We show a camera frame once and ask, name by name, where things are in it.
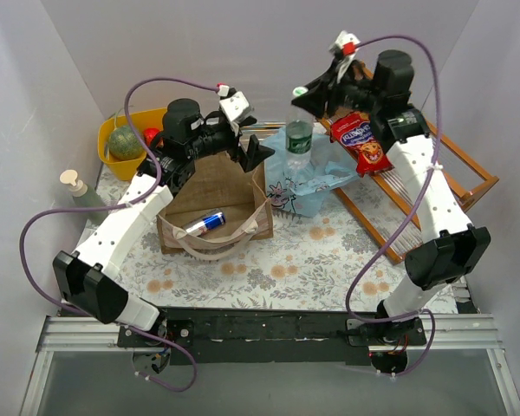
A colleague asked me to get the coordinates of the clear plastic water bottle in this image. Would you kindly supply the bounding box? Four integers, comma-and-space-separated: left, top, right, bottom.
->
285, 104, 315, 172

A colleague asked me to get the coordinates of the red snack packet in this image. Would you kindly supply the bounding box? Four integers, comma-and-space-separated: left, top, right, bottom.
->
330, 111, 393, 178

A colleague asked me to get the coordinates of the red apple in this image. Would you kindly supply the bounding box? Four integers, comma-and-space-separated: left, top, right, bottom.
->
142, 127, 159, 146

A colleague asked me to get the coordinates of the light blue plastic bag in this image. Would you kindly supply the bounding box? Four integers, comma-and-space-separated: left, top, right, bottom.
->
263, 126, 360, 217

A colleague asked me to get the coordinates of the brown burlap tote bag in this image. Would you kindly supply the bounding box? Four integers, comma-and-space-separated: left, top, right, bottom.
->
157, 153, 273, 261

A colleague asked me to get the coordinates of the green melon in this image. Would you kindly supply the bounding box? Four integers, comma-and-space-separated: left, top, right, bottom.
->
107, 109, 144, 161

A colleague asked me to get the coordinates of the blue drink can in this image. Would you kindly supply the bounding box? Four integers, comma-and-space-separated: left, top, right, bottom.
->
183, 209, 226, 237

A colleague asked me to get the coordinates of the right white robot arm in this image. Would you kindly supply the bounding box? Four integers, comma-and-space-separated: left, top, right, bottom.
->
292, 47, 491, 345

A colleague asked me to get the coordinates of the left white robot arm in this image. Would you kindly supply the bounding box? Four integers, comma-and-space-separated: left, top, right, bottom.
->
53, 92, 274, 347

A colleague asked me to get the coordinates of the silver metal tray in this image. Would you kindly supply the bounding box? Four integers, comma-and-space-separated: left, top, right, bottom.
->
241, 121, 285, 138

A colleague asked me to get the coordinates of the yellow plastic basket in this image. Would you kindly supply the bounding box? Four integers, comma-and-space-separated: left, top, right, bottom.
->
97, 108, 166, 181

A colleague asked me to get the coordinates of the orange wooden rack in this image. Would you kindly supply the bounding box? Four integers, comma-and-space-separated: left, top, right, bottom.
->
315, 62, 500, 264

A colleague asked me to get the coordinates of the green pump bottle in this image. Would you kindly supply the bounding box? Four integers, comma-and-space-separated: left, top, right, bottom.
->
60, 169, 105, 208

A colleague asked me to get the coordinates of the floral table mat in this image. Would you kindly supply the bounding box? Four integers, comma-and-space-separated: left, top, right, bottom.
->
60, 120, 460, 314

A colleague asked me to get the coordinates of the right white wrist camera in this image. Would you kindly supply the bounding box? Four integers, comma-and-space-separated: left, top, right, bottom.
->
329, 30, 361, 83

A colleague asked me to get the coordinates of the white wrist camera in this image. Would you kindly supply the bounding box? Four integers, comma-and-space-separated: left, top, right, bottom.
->
217, 83, 253, 131
329, 30, 361, 83

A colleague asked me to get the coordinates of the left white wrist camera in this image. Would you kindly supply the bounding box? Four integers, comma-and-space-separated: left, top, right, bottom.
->
217, 83, 253, 131

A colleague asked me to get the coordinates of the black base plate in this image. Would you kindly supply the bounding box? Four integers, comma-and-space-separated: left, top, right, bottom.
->
118, 308, 426, 366

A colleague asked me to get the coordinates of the aluminium frame rail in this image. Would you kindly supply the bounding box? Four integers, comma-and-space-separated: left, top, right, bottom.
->
36, 314, 504, 353

